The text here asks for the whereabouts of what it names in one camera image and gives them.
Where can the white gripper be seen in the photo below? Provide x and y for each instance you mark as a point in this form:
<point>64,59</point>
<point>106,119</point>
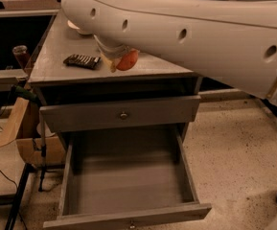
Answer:
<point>115,55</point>

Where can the red apple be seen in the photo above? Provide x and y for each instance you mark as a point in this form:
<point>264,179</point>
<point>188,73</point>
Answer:
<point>128,60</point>

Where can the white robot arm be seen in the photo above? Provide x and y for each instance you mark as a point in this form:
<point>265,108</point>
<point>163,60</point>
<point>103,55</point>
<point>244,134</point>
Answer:
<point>234,42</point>

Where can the grey wooden drawer cabinet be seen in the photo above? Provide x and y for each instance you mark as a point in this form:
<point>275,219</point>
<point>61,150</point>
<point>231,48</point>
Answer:
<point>58,84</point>

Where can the closed grey top drawer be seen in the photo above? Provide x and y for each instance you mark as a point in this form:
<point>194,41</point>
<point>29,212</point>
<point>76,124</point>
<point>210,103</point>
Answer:
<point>133,113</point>

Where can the open grey middle drawer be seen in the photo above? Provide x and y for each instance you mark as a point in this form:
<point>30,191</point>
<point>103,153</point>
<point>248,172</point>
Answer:
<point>125,179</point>

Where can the dark striped snack bar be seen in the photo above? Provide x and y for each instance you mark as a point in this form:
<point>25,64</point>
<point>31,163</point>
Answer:
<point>82,61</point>

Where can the white bowl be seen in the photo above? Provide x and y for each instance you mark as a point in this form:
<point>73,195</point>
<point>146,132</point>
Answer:
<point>77,29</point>

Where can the brown plastic cup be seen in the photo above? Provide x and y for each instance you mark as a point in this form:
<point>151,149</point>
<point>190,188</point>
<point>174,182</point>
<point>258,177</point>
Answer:
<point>22,55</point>

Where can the brown cardboard box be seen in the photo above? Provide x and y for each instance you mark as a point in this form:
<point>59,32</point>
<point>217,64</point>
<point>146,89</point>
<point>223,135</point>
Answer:
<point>22,128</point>

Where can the black tripod stand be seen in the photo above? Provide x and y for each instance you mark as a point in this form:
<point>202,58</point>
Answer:
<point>14,212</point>

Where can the green handled tool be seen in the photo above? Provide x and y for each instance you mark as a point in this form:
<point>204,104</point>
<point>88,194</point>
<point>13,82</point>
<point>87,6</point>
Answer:
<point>21,92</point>

